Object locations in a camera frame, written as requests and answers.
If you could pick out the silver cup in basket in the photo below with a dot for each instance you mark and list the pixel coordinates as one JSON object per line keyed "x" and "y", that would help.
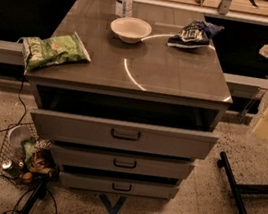
{"x": 18, "y": 134}

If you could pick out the green jalapeno chip bag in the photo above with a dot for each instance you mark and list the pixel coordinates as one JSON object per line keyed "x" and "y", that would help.
{"x": 57, "y": 50}

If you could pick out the middle grey drawer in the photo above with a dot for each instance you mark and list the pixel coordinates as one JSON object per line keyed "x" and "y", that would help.
{"x": 121, "y": 162}

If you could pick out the white bowl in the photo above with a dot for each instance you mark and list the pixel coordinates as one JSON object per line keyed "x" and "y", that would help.
{"x": 131, "y": 30}

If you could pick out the snack bag in basket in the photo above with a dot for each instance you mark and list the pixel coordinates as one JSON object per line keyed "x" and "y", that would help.
{"x": 38, "y": 158}

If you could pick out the black chair base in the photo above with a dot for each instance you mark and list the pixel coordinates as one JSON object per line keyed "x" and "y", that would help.
{"x": 239, "y": 189}

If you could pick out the top grey drawer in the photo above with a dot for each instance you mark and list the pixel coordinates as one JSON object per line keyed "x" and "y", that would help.
{"x": 130, "y": 136}

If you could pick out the bottom grey drawer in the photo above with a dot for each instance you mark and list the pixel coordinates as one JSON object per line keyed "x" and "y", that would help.
{"x": 116, "y": 185}

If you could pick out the wire basket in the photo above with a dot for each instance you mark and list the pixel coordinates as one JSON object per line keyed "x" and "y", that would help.
{"x": 12, "y": 167}

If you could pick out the grey drawer cabinet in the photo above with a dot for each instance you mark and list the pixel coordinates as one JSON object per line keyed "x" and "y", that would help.
{"x": 147, "y": 82}

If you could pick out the blue chip bag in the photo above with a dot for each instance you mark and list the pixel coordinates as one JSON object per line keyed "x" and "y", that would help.
{"x": 194, "y": 35}

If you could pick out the grey drawer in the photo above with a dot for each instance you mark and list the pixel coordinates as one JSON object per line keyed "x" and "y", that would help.
{"x": 116, "y": 185}
{"x": 130, "y": 136}
{"x": 121, "y": 162}

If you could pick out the black tripod stand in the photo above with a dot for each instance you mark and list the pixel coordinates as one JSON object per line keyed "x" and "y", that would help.
{"x": 37, "y": 193}

